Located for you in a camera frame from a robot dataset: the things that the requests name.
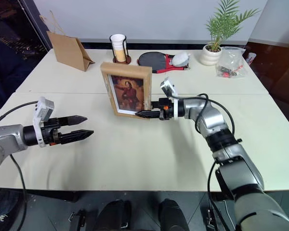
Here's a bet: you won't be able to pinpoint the paper cups in holder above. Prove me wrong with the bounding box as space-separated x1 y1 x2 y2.
109 34 132 65

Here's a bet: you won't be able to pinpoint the clear plastic bag with parts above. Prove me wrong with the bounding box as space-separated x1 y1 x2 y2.
215 46 247 79

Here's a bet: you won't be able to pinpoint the brown paper bag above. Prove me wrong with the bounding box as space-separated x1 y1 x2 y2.
39 11 96 72

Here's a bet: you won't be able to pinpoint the green palm in white pot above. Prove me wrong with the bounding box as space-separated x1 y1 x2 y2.
198 0 261 66

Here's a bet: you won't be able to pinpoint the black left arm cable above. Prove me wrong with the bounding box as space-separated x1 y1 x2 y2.
9 153 28 231
0 101 38 129

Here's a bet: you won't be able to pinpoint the black red table tennis paddle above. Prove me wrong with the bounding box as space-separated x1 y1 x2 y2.
137 51 191 74

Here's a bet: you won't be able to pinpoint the black table clamp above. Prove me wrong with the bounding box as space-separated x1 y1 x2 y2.
67 208 87 229
205 208 219 231

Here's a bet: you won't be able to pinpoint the dark rounded shape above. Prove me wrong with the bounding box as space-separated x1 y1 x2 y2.
95 199 132 231
158 198 191 231

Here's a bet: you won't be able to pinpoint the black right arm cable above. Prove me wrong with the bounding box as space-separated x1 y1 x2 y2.
206 160 234 231
170 93 236 145

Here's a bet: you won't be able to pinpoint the stack of white paper cups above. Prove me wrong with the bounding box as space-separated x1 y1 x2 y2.
110 34 125 63

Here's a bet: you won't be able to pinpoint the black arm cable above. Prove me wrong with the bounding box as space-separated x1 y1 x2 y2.
206 160 234 231
9 153 28 231
0 101 38 129
170 93 236 145

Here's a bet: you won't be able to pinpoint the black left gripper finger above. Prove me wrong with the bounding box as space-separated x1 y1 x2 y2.
61 129 95 145
58 115 88 127

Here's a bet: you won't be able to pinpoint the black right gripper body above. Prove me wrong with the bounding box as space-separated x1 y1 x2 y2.
158 97 175 121

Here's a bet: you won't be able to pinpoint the wooden picture frame with portrait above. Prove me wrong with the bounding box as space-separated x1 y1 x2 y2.
100 62 153 120

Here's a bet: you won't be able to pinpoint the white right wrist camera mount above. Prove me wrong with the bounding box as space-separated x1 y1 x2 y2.
159 77 181 120

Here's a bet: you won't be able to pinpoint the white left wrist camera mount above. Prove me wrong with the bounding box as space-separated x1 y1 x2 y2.
32 96 55 148

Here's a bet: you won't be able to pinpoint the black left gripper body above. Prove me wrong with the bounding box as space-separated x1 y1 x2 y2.
40 117 64 146

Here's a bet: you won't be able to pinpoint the small white red bottle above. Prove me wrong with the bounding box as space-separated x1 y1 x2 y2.
246 52 257 65

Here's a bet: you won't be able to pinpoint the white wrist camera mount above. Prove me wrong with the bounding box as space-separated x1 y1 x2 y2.
32 96 55 148
159 77 181 120

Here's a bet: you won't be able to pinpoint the white round shuttlecock-like object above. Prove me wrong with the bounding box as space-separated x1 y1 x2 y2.
171 52 191 67

